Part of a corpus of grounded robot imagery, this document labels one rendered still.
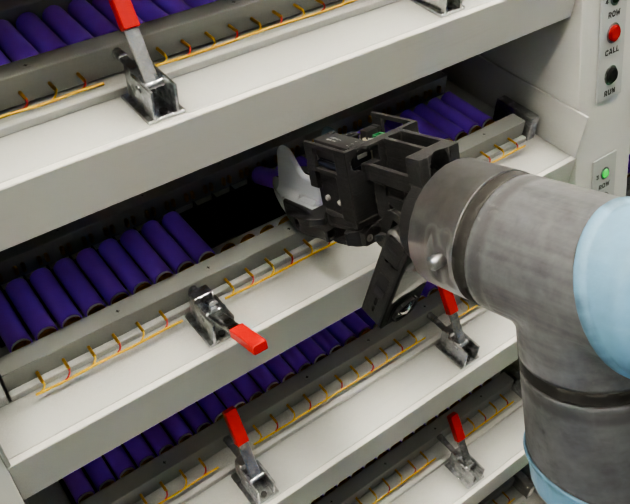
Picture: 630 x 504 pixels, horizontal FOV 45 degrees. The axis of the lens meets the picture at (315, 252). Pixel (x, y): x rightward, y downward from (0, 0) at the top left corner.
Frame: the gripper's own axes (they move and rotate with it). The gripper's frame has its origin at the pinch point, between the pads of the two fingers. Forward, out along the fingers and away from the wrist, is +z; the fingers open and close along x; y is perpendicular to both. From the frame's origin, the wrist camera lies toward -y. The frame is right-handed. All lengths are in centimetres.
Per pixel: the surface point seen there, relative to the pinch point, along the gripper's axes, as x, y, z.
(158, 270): 14.6, -1.8, -0.2
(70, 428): 26.6, -6.5, -7.5
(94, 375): 23.2, -5.4, -4.4
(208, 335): 14.4, -5.7, -6.5
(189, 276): 13.1, -2.3, -2.6
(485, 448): -17.7, -43.1, -1.9
